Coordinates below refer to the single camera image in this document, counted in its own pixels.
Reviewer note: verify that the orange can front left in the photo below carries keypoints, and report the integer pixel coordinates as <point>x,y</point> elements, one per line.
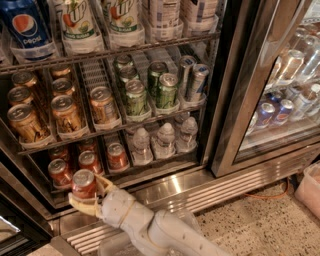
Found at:
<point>27,123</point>

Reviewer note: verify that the orange can left back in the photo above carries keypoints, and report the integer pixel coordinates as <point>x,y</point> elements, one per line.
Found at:
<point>26,78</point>

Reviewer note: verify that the white labelled bottle left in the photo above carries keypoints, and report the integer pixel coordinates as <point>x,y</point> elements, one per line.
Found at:
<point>162,13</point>

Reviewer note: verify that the green can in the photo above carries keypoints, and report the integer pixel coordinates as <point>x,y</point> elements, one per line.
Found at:
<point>155,70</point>
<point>166,91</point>
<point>128,73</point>
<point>135,97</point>
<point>121,61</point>

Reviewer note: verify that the clear plastic bin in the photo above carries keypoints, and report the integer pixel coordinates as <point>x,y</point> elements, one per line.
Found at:
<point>120,244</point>
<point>308,191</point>

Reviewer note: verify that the blue pepsi bottle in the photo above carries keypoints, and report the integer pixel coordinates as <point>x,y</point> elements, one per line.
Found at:
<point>28,23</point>

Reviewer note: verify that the clear plastic bin front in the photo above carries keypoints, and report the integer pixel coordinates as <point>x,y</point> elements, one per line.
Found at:
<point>120,244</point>

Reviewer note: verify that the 7up bottle left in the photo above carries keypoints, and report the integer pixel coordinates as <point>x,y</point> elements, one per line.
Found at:
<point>75,19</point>

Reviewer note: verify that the blue pepsi can left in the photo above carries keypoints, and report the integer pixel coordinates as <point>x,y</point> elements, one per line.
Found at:
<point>265,113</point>

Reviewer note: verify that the green can left middle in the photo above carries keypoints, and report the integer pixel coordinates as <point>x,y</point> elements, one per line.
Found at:
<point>128,73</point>

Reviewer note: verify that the clear water bottle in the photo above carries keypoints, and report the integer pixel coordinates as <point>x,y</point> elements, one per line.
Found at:
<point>163,143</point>
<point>141,153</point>
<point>186,141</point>

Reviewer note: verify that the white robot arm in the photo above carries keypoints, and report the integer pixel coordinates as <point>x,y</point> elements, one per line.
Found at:
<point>153,234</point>

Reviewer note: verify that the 7up bottle right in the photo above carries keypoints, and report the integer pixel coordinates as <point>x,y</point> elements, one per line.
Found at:
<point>122,15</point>

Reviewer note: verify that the red coke can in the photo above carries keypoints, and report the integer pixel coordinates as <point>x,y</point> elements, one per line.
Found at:
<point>84,184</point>
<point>89,160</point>
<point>60,172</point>
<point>116,157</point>
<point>60,152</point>

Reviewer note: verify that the slim silver can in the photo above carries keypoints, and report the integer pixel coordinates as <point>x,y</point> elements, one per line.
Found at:
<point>186,64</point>
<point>197,82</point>

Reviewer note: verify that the clear water bottle right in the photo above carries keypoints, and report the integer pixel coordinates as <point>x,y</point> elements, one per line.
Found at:
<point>186,141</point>

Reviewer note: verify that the clear water bottle middle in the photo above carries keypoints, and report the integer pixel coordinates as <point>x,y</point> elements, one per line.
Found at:
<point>163,143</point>

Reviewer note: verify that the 7up bottle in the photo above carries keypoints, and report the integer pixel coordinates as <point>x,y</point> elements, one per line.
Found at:
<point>75,19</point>
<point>122,15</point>

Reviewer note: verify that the green can front left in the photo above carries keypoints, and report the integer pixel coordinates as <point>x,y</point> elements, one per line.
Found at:
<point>135,97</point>

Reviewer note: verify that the green can right front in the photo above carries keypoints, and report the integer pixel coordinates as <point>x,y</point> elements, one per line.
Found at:
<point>166,91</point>

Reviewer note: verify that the green can right back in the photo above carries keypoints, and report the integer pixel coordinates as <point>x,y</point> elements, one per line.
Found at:
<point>155,70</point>

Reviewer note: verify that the white labelled bottle right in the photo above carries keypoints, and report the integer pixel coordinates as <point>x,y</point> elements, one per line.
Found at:
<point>199,10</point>

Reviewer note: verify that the clear water bottle left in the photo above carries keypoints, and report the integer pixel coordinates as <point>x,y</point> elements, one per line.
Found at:
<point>141,153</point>

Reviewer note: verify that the orange can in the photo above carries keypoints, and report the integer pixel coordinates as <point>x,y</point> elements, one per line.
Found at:
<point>27,123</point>
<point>26,78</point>
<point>66,113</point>
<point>60,71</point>
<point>20,95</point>
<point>63,86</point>

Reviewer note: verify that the slim silver can right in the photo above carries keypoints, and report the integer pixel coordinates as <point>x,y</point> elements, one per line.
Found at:
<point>197,82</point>

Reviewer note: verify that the fridge bottom vent grille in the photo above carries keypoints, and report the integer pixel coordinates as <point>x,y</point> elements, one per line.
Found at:
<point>243,215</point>

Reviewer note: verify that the glass fridge door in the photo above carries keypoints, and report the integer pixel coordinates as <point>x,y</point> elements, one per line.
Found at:
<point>260,60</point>

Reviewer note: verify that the clear plastic bin right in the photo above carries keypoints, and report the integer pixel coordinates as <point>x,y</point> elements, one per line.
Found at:
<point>308,191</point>

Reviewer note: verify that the slim silver can left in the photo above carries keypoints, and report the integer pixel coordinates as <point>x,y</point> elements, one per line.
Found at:
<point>186,64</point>

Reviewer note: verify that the white labelled bottle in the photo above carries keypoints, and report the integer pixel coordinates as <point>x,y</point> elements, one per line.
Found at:
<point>199,10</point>
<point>162,13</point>

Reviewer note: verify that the blue pepsi can right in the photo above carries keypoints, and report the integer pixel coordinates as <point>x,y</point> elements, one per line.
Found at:
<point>285,108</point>

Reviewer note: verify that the blue pepsi can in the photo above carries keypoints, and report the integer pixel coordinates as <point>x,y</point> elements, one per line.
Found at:
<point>265,113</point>
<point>285,108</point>

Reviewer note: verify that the orange can left middle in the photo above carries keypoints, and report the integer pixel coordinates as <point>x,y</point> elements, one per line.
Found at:
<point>20,95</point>

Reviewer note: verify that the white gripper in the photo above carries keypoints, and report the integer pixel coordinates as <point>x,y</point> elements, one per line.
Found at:
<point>115,207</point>

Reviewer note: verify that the green can left back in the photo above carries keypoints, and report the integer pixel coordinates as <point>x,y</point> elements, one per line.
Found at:
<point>121,61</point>

